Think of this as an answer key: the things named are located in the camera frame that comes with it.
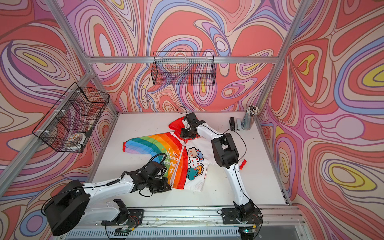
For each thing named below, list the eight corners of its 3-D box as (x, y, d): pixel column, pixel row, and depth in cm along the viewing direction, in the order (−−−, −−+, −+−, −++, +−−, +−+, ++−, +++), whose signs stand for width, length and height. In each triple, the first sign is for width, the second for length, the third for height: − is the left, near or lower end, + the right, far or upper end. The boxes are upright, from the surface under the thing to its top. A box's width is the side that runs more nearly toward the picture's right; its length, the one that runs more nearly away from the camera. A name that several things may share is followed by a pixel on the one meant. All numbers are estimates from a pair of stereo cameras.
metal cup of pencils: (241, 130, 111) (248, 112, 96) (239, 123, 116) (246, 105, 101) (251, 130, 111) (260, 112, 96) (249, 123, 116) (257, 105, 101)
